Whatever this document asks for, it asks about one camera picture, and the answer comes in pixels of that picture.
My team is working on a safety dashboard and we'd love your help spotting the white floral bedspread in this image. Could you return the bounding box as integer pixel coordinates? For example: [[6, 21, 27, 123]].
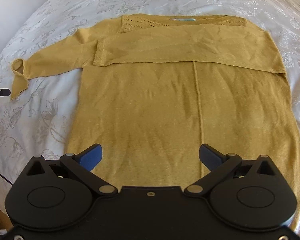
[[0, 0, 300, 235]]

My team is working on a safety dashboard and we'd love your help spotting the mustard yellow knit sweater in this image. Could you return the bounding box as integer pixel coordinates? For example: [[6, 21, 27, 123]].
[[12, 14, 300, 203]]

